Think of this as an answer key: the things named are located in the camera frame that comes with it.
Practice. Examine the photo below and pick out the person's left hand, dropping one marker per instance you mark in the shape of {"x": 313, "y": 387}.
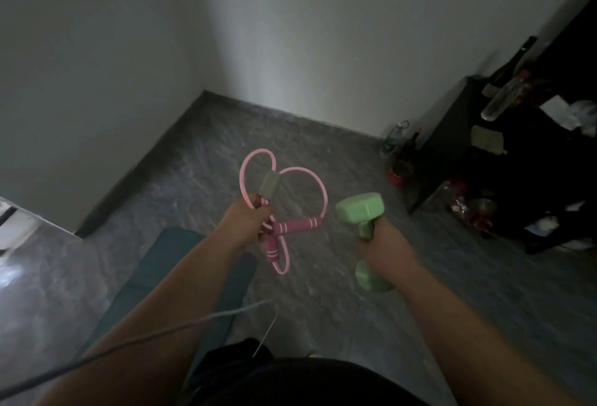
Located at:
{"x": 242, "y": 226}

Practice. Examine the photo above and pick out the person's right hand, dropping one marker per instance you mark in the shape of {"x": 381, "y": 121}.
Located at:
{"x": 385, "y": 247}

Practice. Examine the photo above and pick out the person's right fingers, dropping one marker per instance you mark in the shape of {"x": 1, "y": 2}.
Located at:
{"x": 364, "y": 247}

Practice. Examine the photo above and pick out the person's left fingers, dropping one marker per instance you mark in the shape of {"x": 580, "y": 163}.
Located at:
{"x": 262, "y": 215}

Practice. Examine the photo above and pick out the green dumbbell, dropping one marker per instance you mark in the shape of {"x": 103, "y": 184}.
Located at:
{"x": 361, "y": 214}

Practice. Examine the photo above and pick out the person's left forearm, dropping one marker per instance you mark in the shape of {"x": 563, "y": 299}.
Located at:
{"x": 154, "y": 321}

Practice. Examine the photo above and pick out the person's right forearm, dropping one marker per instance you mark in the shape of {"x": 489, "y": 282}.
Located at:
{"x": 471, "y": 340}

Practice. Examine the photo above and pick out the dark bottle with red base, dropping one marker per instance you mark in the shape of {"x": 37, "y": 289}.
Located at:
{"x": 400, "y": 163}

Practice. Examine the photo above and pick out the pile of small colourful items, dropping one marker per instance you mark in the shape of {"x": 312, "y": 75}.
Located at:
{"x": 468, "y": 207}

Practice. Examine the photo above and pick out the clear plastic water bottle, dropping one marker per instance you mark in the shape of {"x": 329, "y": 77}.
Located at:
{"x": 392, "y": 139}

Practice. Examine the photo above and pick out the teal exercise mat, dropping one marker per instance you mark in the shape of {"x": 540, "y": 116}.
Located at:
{"x": 158, "y": 280}

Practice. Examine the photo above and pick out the person's black clothing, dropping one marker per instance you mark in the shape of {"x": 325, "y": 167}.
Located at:
{"x": 298, "y": 380}

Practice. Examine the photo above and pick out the beige card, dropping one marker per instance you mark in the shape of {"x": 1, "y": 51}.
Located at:
{"x": 487, "y": 140}

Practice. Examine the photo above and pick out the black shelf unit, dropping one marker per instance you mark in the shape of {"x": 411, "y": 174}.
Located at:
{"x": 522, "y": 158}

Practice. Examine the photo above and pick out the clear glass bottle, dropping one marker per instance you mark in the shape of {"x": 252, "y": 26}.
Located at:
{"x": 506, "y": 95}

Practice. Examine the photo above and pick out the dark wine bottle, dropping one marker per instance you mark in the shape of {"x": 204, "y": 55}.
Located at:
{"x": 508, "y": 67}

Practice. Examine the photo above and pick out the white paper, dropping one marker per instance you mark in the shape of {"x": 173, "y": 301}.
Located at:
{"x": 562, "y": 112}

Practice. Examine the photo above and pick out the clear plastic bag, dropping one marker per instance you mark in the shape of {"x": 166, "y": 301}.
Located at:
{"x": 586, "y": 116}

